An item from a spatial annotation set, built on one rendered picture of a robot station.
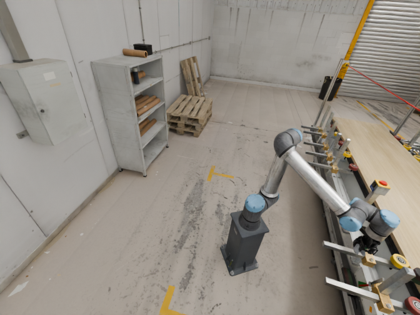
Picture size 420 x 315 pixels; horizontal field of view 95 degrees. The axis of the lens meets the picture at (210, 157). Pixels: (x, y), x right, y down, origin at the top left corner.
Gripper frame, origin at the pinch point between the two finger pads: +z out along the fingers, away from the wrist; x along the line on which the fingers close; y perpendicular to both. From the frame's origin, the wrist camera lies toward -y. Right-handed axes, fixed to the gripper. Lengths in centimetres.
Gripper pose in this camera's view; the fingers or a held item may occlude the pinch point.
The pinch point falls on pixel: (355, 250)
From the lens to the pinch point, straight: 166.2
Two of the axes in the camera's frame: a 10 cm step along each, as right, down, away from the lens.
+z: -0.6, 8.2, 5.7
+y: -3.0, 5.3, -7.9
